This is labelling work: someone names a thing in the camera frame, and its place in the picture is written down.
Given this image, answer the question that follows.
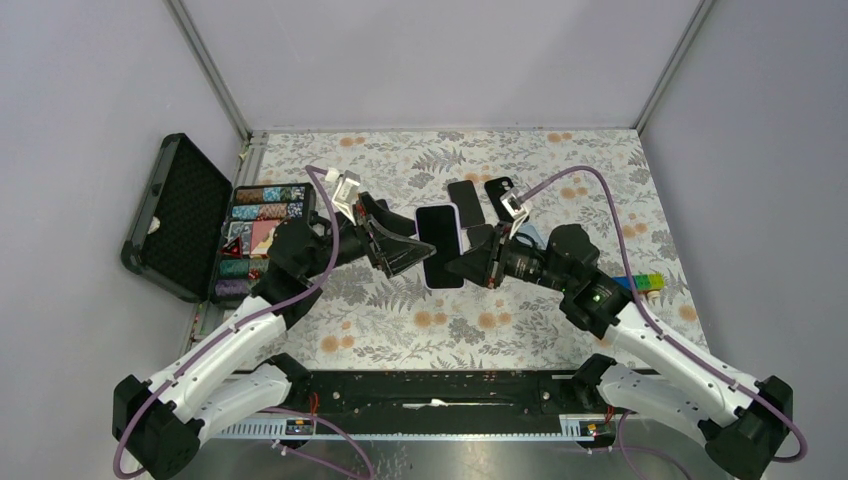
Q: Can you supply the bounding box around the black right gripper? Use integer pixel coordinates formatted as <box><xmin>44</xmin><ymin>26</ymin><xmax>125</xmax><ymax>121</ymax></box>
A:
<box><xmin>445</xmin><ymin>221</ymin><xmax>574</xmax><ymax>293</ymax></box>

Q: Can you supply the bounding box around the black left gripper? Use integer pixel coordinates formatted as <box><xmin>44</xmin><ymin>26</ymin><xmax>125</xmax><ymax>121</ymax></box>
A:
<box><xmin>304</xmin><ymin>193</ymin><xmax>437</xmax><ymax>279</ymax></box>

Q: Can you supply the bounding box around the black phone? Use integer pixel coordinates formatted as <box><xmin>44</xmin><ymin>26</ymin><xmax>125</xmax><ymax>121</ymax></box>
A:
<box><xmin>447</xmin><ymin>180</ymin><xmax>486</xmax><ymax>229</ymax></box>

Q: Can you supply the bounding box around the light blue phone case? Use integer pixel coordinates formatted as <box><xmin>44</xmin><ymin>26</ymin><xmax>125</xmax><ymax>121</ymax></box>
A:
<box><xmin>518</xmin><ymin>223</ymin><xmax>547</xmax><ymax>250</ymax></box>

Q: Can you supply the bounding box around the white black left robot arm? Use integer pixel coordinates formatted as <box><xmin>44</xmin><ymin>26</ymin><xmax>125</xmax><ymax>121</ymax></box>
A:
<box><xmin>112</xmin><ymin>193</ymin><xmax>436</xmax><ymax>479</ymax></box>

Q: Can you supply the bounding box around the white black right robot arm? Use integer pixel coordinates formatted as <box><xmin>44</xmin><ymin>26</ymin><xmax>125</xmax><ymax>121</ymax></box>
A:
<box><xmin>446</xmin><ymin>224</ymin><xmax>794</xmax><ymax>479</ymax></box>

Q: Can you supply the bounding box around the black poker chip case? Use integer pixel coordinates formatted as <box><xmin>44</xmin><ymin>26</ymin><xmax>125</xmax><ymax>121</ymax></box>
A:
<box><xmin>120</xmin><ymin>133</ymin><xmax>317</xmax><ymax>308</ymax></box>

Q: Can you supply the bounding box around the floral table mat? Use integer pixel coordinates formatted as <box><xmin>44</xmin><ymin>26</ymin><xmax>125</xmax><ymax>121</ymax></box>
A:
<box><xmin>245</xmin><ymin>130</ymin><xmax>706</xmax><ymax>370</ymax></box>

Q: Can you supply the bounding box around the multicolour toy block car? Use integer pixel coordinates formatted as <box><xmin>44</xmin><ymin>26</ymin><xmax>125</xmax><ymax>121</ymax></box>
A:
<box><xmin>632</xmin><ymin>273</ymin><xmax>665</xmax><ymax>303</ymax></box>

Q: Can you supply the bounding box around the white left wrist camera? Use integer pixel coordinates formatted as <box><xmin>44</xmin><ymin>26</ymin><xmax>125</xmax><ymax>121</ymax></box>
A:
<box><xmin>325</xmin><ymin>168</ymin><xmax>361</xmax><ymax>223</ymax></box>

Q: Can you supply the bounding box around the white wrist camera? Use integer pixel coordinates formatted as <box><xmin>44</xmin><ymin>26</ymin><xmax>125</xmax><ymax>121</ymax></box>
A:
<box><xmin>325</xmin><ymin>168</ymin><xmax>361</xmax><ymax>223</ymax></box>
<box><xmin>500</xmin><ymin>189</ymin><xmax>531</xmax><ymax>238</ymax></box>

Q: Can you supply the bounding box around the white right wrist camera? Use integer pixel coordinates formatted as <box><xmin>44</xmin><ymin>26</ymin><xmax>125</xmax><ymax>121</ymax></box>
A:
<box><xmin>500</xmin><ymin>189</ymin><xmax>531</xmax><ymax>238</ymax></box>

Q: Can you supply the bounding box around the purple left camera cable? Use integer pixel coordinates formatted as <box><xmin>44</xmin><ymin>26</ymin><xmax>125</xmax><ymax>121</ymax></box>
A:
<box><xmin>111</xmin><ymin>165</ymin><xmax>376</xmax><ymax>480</ymax></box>

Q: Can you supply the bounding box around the purple camera cable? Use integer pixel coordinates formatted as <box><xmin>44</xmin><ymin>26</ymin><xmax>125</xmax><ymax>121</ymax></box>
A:
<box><xmin>111</xmin><ymin>165</ymin><xmax>376</xmax><ymax>480</ymax></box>
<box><xmin>519</xmin><ymin>165</ymin><xmax>810</xmax><ymax>480</ymax></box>

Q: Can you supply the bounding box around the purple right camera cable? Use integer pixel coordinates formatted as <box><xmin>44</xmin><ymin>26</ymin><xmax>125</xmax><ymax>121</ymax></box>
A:
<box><xmin>519</xmin><ymin>165</ymin><xmax>810</xmax><ymax>480</ymax></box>

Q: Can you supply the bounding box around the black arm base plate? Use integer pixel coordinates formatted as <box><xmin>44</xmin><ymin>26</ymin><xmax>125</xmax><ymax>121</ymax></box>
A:
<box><xmin>247</xmin><ymin>368</ymin><xmax>641</xmax><ymax>439</ymax></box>

